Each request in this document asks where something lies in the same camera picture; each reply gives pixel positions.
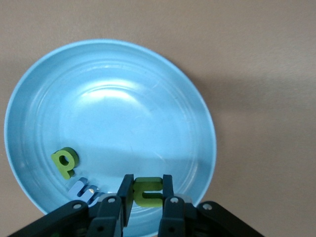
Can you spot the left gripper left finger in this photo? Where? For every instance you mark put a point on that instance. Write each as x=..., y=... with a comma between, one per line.
x=108, y=217

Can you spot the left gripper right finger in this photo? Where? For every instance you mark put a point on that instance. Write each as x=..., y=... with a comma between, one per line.
x=177, y=217

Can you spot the blue letter m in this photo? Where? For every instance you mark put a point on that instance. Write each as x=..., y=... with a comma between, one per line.
x=75, y=191

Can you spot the green letter n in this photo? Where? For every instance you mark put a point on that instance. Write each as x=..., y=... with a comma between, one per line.
x=148, y=183

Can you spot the green letter p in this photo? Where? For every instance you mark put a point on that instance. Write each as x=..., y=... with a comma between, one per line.
x=66, y=174

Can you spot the blue round plate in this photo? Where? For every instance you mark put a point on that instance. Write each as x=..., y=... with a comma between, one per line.
x=111, y=111

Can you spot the brown table cover sheet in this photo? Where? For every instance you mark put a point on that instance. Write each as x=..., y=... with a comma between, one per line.
x=259, y=74

